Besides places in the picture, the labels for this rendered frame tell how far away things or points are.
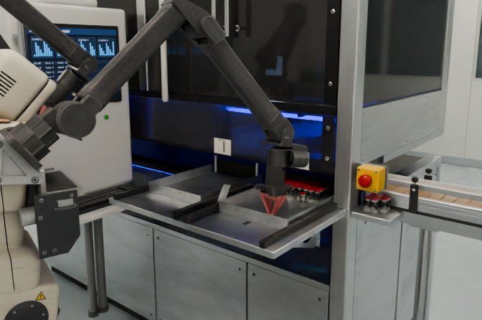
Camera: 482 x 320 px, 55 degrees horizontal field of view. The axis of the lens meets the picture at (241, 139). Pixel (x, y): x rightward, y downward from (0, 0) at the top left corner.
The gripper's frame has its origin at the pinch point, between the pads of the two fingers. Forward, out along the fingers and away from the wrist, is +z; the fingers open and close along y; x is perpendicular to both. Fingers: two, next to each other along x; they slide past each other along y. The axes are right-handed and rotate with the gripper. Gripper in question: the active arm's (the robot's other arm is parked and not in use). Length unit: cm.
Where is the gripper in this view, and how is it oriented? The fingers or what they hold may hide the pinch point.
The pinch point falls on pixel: (271, 215)
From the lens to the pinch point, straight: 137.1
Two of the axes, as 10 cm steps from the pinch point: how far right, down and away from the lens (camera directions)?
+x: -7.8, -1.1, 6.1
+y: 6.1, 0.1, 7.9
